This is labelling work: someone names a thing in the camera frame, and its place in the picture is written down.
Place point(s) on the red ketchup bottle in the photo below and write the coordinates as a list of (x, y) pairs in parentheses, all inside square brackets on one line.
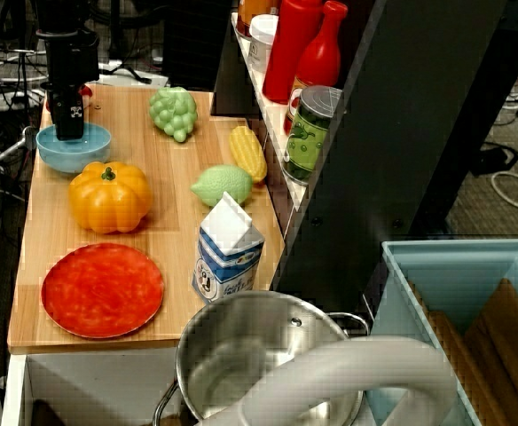
[(290, 49)]

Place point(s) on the red orange plate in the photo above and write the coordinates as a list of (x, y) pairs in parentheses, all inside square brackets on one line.
[(102, 290)]

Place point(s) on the light blue plastic bowl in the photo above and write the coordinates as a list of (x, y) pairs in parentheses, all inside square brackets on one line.
[(70, 153)]

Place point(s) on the white lidded jar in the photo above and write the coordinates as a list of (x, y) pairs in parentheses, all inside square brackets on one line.
[(262, 40)]

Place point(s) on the blue white toy milk carton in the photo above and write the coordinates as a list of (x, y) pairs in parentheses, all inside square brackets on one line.
[(225, 262)]

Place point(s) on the long white power strip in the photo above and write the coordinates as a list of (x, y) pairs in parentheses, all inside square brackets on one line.
[(8, 101)]

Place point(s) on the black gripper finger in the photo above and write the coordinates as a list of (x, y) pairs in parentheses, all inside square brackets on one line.
[(70, 120), (51, 106)]

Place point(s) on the red bottle with label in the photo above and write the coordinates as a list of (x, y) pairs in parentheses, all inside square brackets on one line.
[(319, 55)]

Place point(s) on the silver metal bar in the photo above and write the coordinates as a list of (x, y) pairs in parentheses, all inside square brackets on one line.
[(13, 148)]

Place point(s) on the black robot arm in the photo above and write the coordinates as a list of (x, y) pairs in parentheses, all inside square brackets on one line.
[(59, 13)]

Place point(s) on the yellow toy corn cob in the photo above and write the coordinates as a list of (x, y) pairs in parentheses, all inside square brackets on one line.
[(248, 153)]

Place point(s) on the light blue plastic bin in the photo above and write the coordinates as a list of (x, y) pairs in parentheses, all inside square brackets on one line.
[(445, 270)]

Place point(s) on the brown wooden boards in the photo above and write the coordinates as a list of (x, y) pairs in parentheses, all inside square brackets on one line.
[(494, 350)]

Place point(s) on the orange toy bell pepper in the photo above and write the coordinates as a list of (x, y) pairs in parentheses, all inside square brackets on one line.
[(108, 202)]

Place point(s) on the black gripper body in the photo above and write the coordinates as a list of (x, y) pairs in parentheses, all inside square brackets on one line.
[(70, 60)]

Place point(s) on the white shelf board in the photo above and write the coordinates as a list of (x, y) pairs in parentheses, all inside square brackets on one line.
[(268, 111)]

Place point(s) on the orange bottle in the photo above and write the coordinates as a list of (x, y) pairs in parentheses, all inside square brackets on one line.
[(252, 13)]

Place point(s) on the white power strip box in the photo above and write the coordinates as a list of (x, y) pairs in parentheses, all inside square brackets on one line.
[(130, 79)]

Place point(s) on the green toy grape bunch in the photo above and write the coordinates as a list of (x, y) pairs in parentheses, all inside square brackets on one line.
[(172, 111)]

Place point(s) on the green toy lemon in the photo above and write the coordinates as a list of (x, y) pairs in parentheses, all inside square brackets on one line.
[(223, 184)]

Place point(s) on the dark shelf side panel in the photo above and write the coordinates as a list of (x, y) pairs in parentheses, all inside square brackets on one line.
[(374, 146)]

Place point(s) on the stainless steel pot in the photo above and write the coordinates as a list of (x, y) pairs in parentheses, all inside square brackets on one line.
[(232, 350)]

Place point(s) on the green peas can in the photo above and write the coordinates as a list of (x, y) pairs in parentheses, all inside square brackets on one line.
[(310, 137)]

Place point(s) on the grey curved toy faucet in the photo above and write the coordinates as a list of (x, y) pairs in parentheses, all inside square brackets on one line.
[(352, 368)]

